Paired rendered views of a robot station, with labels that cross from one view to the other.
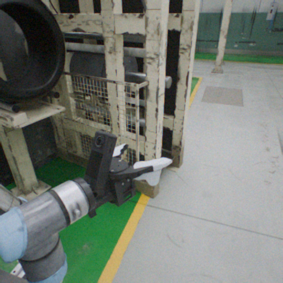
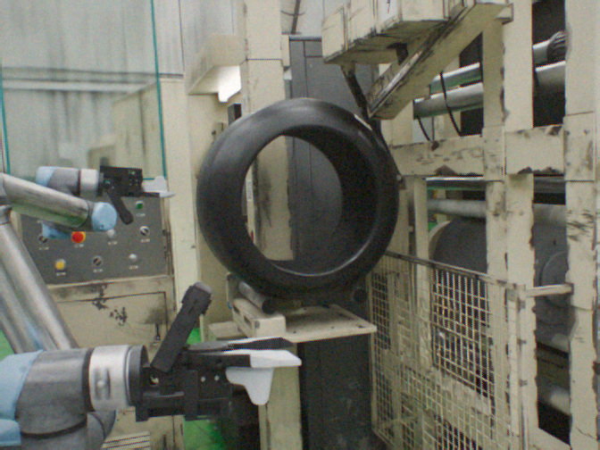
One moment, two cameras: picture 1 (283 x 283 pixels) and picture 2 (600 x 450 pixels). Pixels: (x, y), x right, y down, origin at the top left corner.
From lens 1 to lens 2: 53 cm
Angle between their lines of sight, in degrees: 46
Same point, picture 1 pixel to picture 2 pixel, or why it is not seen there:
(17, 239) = (12, 379)
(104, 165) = (174, 330)
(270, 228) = not seen: outside the picture
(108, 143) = (189, 295)
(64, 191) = (104, 350)
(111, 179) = (182, 362)
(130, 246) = not seen: outside the picture
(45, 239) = (46, 404)
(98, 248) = not seen: outside the picture
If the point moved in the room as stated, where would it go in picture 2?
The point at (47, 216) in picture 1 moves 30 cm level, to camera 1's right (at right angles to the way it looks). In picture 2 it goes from (60, 369) to (243, 429)
